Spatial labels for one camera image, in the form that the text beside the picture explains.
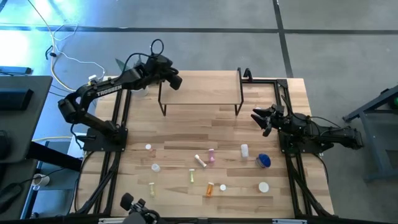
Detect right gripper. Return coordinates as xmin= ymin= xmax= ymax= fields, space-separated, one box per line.
xmin=250 ymin=104 xmax=292 ymax=133

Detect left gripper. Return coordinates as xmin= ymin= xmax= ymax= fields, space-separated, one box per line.
xmin=146 ymin=55 xmax=183 ymax=91

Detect blue-capped Tums bottle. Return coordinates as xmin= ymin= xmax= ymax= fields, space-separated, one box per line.
xmin=255 ymin=152 xmax=272 ymax=169

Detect white tube with orange label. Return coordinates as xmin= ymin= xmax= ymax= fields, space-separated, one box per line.
xmin=194 ymin=154 xmax=208 ymax=169

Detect blue-grey metal cart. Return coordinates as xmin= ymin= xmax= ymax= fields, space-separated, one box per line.
xmin=343 ymin=84 xmax=398 ymax=183

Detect silver aluminium extrusion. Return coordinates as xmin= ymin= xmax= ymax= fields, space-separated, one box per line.
xmin=272 ymin=218 xmax=307 ymax=224
xmin=98 ymin=217 xmax=134 ymax=224

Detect white box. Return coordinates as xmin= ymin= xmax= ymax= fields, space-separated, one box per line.
xmin=67 ymin=133 xmax=87 ymax=159

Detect black handheld device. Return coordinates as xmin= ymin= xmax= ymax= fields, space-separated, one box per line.
xmin=119 ymin=192 xmax=162 ymax=224

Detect black support beam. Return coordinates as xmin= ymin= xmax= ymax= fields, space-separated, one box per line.
xmin=26 ymin=141 xmax=84 ymax=172

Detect dark grey desk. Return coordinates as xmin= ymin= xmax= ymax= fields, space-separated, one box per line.
xmin=0 ymin=158 xmax=40 ymax=220
xmin=0 ymin=75 xmax=53 ymax=164

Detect dark flat panel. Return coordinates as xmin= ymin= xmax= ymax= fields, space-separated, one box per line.
xmin=0 ymin=66 xmax=33 ymax=76

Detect black rectangular device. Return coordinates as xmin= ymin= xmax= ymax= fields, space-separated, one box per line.
xmin=0 ymin=88 xmax=34 ymax=112

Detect white paper cup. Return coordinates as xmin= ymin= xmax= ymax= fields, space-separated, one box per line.
xmin=32 ymin=173 xmax=50 ymax=190

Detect black rounded object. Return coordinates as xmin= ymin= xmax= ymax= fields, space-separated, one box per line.
xmin=0 ymin=130 xmax=12 ymax=160

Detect black computer mouse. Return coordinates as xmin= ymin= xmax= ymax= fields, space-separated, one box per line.
xmin=0 ymin=182 xmax=23 ymax=212

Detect black aluminium table frame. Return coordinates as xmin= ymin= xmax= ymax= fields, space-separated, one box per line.
xmin=70 ymin=67 xmax=336 ymax=224

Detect wooden shelf with black frame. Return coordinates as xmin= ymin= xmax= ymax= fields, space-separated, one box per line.
xmin=157 ymin=67 xmax=245 ymax=118

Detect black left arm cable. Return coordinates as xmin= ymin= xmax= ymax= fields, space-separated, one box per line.
xmin=121 ymin=39 xmax=165 ymax=75

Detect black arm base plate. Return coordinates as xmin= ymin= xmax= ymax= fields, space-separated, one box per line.
xmin=279 ymin=129 xmax=335 ymax=156
xmin=76 ymin=127 xmax=129 ymax=152

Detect white floor cable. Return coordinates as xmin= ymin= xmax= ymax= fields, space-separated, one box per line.
xmin=51 ymin=23 xmax=106 ymax=82

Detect yellow cable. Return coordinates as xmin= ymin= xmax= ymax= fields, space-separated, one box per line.
xmin=26 ymin=0 xmax=77 ymax=93

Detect black floor cable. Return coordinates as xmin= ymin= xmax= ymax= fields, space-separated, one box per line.
xmin=45 ymin=45 xmax=60 ymax=60

